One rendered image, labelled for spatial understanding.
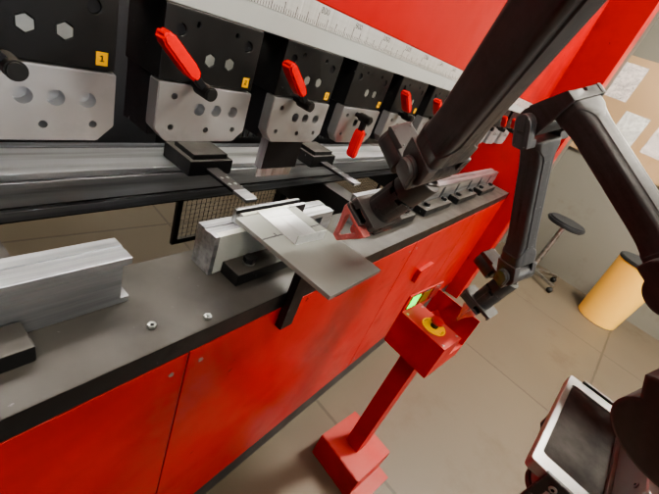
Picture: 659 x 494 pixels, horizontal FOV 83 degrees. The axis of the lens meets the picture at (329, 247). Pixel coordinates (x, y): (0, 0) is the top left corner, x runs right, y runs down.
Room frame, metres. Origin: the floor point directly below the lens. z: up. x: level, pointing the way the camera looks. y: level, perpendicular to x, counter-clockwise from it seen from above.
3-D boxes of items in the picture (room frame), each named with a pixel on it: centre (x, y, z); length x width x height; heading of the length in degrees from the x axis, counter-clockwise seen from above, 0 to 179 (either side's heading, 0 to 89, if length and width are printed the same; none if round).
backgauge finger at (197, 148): (0.81, 0.32, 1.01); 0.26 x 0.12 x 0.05; 62
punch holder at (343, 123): (0.89, 0.09, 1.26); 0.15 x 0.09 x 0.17; 152
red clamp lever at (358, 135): (0.84, 0.04, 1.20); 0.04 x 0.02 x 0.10; 62
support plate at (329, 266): (0.67, 0.04, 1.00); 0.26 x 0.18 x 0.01; 62
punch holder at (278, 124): (0.71, 0.18, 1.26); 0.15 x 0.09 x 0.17; 152
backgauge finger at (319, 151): (1.19, 0.11, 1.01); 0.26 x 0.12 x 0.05; 62
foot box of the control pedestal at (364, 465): (0.92, -0.41, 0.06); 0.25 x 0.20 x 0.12; 55
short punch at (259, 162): (0.74, 0.17, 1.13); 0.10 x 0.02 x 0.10; 152
